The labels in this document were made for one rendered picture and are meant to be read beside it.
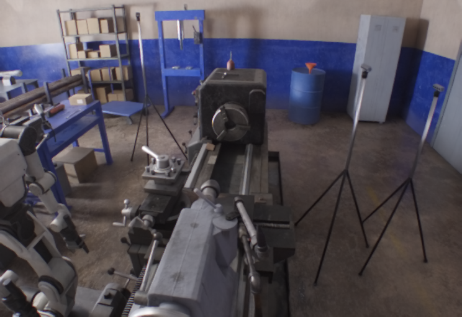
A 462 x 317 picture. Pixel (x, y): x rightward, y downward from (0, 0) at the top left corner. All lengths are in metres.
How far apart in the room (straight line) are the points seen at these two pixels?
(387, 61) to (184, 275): 4.83
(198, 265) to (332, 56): 4.95
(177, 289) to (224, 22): 4.88
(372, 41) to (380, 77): 0.64
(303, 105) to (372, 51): 1.44
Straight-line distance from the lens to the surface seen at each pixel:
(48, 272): 1.66
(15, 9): 7.40
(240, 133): 1.95
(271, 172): 2.69
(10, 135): 1.57
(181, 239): 0.95
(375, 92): 5.30
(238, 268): 1.26
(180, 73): 5.07
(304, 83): 4.73
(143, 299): 0.95
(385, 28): 5.14
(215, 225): 0.99
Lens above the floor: 1.84
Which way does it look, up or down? 27 degrees down
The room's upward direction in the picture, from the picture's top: straight up
